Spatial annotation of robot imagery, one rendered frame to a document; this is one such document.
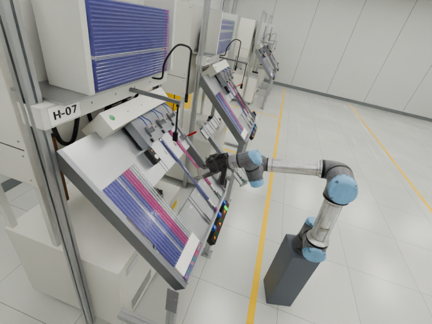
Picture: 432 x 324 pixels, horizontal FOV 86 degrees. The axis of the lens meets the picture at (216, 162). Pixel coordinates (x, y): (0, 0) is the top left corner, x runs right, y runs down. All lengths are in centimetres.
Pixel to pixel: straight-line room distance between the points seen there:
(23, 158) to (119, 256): 60
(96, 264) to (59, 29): 95
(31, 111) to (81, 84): 16
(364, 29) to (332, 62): 113
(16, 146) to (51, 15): 46
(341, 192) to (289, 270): 72
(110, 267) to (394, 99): 908
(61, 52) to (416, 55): 903
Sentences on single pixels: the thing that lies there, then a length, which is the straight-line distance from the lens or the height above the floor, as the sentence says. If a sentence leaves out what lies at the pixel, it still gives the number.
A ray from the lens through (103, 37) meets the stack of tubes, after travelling 92.
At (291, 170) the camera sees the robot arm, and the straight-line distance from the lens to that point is 125.
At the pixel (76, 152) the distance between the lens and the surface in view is 97.
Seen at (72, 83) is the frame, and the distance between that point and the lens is 91.
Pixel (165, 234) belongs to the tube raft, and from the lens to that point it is 105.
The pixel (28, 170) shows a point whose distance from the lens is 110.
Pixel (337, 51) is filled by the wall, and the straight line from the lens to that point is 872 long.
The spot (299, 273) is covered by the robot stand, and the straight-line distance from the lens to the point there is 170.
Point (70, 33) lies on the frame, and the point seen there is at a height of 156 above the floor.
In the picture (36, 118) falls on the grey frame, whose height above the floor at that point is 134.
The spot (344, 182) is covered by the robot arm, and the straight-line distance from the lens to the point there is 111.
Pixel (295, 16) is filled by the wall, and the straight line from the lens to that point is 860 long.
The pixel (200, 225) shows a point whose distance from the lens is 124.
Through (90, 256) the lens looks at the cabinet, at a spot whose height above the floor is 62.
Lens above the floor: 168
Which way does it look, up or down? 32 degrees down
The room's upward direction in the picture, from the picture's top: 11 degrees clockwise
